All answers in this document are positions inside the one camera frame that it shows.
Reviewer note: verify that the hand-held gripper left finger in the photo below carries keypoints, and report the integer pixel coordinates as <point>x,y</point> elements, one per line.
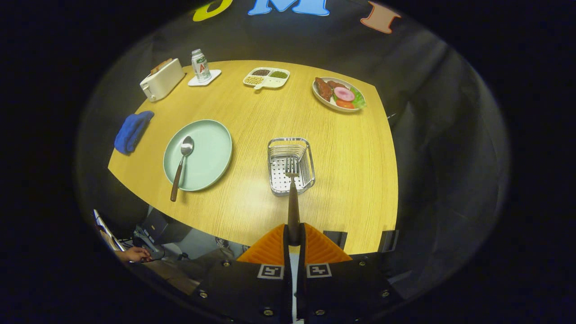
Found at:
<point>286,256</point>

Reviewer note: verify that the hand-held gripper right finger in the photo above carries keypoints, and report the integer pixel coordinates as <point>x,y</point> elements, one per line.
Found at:
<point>302,256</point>

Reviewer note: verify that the black chair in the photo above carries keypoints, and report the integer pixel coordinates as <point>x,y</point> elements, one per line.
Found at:
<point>389,240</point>
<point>335,240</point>

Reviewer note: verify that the black box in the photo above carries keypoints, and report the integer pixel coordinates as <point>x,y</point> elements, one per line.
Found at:
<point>164,227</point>

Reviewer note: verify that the pale green plate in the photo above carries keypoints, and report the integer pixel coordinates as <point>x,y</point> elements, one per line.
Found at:
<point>207,153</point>

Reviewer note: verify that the white food plate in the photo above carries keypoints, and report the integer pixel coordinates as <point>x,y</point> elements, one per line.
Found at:
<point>326,103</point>

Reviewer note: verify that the red tomato slice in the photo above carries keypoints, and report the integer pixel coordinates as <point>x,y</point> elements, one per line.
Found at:
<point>345,104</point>

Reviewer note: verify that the green lettuce leaf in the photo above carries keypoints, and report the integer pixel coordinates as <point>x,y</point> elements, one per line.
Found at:
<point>359,99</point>

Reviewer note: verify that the pink ham slice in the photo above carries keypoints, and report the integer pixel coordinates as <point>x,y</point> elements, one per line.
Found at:
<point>344,94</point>

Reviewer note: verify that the brown meat slice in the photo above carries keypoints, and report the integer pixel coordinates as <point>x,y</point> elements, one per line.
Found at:
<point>324,89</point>
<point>337,83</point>

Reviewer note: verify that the white divided dish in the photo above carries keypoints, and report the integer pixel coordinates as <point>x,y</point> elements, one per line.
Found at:
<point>276,83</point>

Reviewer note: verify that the black backdrop cloth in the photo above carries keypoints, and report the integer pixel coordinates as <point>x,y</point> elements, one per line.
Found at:
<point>427,135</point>

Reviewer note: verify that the yellow beans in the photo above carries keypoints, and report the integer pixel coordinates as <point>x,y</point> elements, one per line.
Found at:
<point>254,80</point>

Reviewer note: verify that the open laptop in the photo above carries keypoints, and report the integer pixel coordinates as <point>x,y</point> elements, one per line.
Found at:
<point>108,231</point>

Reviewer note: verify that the green beans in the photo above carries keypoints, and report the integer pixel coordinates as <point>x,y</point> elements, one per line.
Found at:
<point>279,74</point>

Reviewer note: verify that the dark brown beans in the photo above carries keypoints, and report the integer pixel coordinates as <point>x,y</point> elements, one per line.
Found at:
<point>261,72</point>

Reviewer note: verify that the white square coaster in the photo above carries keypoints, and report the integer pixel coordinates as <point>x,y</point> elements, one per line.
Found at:
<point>215,74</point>

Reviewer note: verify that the blue cloth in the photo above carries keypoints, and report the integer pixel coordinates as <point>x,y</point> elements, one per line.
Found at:
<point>131,132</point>

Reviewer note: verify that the small drink bottle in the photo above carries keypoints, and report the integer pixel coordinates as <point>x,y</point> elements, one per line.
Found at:
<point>201,67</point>

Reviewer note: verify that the white toaster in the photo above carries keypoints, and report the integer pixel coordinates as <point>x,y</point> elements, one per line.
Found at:
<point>164,84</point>

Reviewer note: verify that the brown toast slice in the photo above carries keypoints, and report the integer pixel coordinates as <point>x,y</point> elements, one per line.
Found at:
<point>161,66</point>

